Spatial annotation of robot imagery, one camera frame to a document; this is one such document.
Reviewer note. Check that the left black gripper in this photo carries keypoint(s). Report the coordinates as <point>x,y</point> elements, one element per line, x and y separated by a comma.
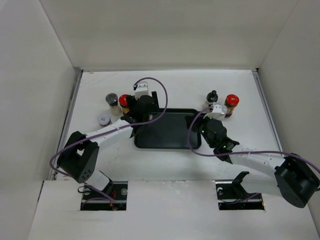
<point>132,102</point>

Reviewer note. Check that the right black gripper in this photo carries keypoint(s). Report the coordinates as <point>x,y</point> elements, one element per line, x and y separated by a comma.
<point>199,120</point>

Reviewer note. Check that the red lid jar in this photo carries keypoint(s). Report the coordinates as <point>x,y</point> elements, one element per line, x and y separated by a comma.
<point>124,103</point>
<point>231,102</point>

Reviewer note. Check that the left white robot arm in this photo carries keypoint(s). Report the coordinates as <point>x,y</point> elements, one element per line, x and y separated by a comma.
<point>79,161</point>

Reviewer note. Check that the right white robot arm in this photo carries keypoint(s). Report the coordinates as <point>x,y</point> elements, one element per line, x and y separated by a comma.
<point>291,176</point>

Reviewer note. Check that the black plastic tray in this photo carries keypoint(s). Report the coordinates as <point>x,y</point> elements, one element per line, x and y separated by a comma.
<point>169,132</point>

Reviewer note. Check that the black cap white bottle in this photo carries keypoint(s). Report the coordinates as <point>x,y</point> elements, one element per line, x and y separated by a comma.
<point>211,98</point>

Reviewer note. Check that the grey lid salt shaker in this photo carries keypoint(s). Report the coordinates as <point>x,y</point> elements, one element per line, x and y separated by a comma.
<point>112,101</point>

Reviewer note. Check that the white lid spice jar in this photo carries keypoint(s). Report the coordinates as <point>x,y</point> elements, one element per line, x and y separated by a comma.
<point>104,120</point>

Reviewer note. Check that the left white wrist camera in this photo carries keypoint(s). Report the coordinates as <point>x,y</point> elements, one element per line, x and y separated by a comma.
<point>140,89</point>

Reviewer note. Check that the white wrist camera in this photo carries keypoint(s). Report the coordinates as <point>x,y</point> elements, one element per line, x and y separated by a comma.
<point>216,111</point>
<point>140,89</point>

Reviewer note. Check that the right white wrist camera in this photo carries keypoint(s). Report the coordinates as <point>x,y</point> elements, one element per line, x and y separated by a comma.
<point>216,111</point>

